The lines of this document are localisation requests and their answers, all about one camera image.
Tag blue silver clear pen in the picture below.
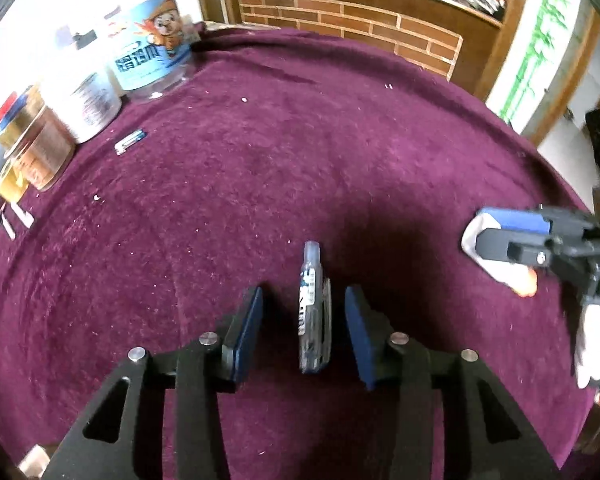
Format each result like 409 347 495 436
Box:
298 240 332 373

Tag amber honey jar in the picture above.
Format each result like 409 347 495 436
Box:
8 106 76 191

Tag white glue bottle orange cap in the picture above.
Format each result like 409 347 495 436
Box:
460 212 538 298

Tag gloved right hand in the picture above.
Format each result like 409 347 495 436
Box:
574 304 600 390

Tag white label jar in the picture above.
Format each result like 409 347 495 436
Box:
41 26 122 144

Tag maroon tablecloth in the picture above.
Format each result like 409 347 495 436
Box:
0 29 593 479

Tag large cartoon label clear jar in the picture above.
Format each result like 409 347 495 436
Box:
102 0 199 100

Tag metal tweezers tools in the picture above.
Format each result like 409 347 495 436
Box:
0 201 37 281

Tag red blue lid jar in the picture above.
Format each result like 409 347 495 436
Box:
0 84 44 151

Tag wooden brick pattern counter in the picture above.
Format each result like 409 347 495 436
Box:
201 0 526 100

